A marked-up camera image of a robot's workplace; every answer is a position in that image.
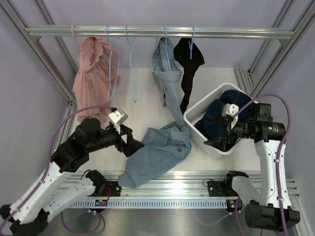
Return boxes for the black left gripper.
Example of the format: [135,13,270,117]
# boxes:
[87,122,144,156]

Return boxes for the dark blue denim skirt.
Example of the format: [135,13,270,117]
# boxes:
[194,89,253,140]

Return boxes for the light denim skirt with buttons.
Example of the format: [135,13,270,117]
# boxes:
[118,122,191,188]

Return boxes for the light blue wire hanger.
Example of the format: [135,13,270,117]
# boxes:
[124,25,138,103]

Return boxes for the light blue hanger of denim skirt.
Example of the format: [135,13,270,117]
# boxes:
[104,24,122,102]

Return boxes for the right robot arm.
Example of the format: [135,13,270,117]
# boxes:
[205,103,300,233]

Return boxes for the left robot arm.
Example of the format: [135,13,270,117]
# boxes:
[0,118,144,236]

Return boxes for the light denim jeans on hanger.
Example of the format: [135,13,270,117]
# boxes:
[152,37,185,128]

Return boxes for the light blue hanger of black garment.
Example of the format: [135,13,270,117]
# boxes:
[189,26,195,60]

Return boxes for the light blue hanger of jeans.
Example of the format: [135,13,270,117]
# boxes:
[162,24,174,72]

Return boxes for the pink hanger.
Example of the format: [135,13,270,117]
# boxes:
[71,24,81,52]

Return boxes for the white plastic basket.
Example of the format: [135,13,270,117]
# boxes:
[184,83,252,160]

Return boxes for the pink dress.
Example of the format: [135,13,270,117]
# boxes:
[74,37,119,109]

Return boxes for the black hanging garment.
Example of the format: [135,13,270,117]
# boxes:
[173,38,205,114]

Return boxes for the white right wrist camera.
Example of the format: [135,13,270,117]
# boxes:
[221,103,239,123]

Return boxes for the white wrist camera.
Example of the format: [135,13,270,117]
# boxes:
[108,108,128,134]
[221,103,239,123]

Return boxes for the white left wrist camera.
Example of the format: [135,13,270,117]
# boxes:
[108,108,128,134]

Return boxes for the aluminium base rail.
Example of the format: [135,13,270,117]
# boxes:
[53,171,300,199]

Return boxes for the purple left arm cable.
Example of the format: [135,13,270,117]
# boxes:
[0,105,118,233]

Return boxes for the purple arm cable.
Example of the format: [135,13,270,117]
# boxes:
[0,105,118,233]
[191,93,292,236]

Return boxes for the slotted cable duct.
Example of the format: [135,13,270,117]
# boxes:
[69,199,227,209]

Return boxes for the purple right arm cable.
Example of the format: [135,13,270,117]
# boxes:
[191,93,292,236]

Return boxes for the aluminium extrusion frame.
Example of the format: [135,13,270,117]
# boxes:
[0,0,315,200]

